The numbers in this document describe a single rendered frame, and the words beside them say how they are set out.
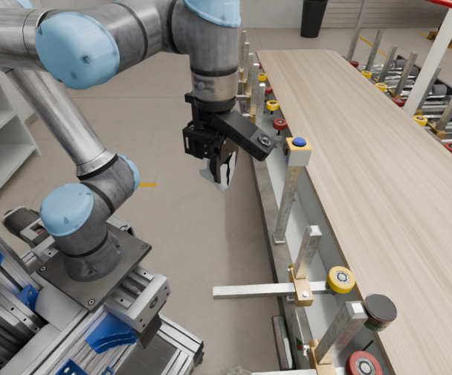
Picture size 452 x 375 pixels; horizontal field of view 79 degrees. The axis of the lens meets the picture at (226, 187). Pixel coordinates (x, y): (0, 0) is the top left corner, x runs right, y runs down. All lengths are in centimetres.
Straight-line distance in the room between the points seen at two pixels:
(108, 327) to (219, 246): 132
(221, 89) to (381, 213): 95
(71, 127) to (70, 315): 51
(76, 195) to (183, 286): 135
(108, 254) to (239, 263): 134
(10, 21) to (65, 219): 40
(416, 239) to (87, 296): 109
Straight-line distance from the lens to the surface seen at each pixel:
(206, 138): 49
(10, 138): 357
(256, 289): 97
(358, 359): 91
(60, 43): 36
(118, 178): 77
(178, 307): 190
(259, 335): 183
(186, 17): 44
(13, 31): 46
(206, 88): 45
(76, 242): 75
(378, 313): 66
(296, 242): 140
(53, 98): 74
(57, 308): 96
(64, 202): 73
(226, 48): 43
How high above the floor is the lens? 171
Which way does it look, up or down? 42 degrees down
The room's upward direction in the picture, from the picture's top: straight up
